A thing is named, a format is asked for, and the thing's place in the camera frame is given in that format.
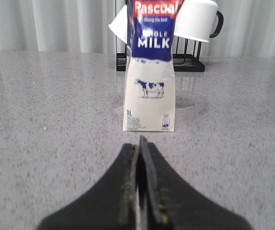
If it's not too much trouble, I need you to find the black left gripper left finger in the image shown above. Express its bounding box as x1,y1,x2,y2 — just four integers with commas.
37,144,138,230

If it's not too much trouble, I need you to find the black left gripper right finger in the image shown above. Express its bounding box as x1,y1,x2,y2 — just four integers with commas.
139,136,252,230

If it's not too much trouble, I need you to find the blue white milk carton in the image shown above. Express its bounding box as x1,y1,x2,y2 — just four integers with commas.
123,0,183,132

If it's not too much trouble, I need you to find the black wire mug rack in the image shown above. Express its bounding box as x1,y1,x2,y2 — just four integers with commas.
115,0,205,72

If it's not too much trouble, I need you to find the white mug black handle left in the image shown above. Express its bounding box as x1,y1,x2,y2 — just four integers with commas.
108,4,127,44

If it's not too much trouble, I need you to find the white mug black handle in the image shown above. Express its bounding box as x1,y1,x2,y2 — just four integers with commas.
174,0,224,43
108,4,127,44

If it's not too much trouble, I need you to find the white mug black handle right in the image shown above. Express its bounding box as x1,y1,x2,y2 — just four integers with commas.
174,0,224,43

